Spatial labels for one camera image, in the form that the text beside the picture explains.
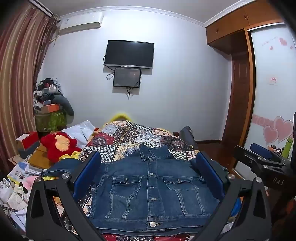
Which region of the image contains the red plush toy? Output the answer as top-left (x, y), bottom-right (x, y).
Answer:
top-left (41, 132), bottom-right (82, 163)

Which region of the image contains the white wall air conditioner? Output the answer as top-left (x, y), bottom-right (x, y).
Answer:
top-left (59, 12), bottom-right (103, 35)

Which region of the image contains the pile of clothes and boxes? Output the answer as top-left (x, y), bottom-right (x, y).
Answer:
top-left (33, 78), bottom-right (74, 133)

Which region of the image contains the red box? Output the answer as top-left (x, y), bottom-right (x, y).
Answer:
top-left (16, 132), bottom-right (39, 151)

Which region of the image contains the white sliding door with hearts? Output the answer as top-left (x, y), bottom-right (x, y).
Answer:
top-left (244, 23), bottom-right (295, 150)

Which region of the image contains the clutter of papers and bags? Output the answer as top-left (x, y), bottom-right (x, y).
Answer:
top-left (1, 145), bottom-right (51, 233)

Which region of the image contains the white shirt on bed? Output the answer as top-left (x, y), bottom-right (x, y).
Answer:
top-left (62, 120), bottom-right (95, 149)

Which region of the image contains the green bottle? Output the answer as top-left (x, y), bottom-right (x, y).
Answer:
top-left (281, 137), bottom-right (293, 159)

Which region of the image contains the patchwork patterned bed quilt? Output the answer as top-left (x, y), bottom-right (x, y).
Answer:
top-left (53, 119), bottom-right (234, 241)

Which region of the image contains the blue denim jacket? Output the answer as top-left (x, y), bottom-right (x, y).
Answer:
top-left (41, 143), bottom-right (232, 237)

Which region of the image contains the black wall television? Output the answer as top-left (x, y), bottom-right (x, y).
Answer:
top-left (104, 40), bottom-right (154, 69)

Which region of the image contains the brown wooden wardrobe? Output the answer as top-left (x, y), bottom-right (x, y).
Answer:
top-left (205, 1), bottom-right (282, 170)

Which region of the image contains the small black wall monitor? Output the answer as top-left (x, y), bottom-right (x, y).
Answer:
top-left (113, 68), bottom-right (141, 88)

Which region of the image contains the yellow orange blanket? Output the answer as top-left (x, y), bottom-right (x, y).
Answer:
top-left (88, 113), bottom-right (131, 141)

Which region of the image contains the dark bag beside bed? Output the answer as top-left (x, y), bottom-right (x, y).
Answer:
top-left (179, 126), bottom-right (198, 150)

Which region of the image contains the striped red curtain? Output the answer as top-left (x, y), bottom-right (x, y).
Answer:
top-left (1, 1), bottom-right (59, 175)

